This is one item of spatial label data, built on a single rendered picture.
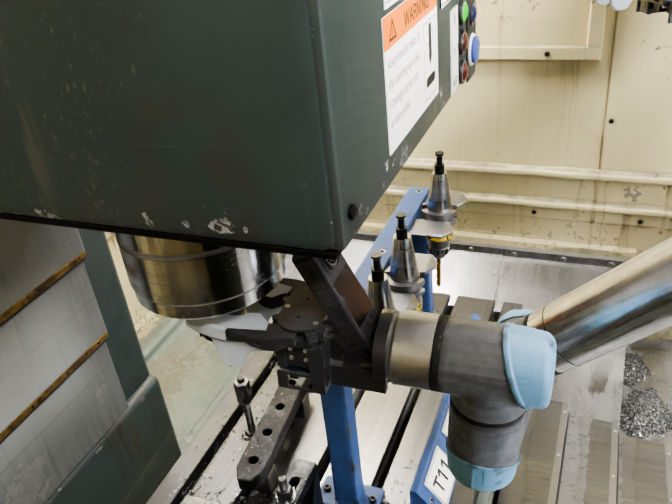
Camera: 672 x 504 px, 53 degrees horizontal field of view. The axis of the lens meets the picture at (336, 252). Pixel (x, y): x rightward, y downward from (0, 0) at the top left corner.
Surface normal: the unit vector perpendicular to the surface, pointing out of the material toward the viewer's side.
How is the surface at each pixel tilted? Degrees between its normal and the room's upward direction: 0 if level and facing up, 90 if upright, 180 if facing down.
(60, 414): 90
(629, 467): 8
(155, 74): 90
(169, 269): 90
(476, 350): 40
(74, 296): 90
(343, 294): 64
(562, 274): 24
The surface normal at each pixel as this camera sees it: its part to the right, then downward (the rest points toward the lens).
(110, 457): 0.93, 0.11
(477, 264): -0.23, -0.57
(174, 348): -0.10, -0.85
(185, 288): -0.02, 0.51
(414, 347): -0.23, -0.24
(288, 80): -0.36, 0.51
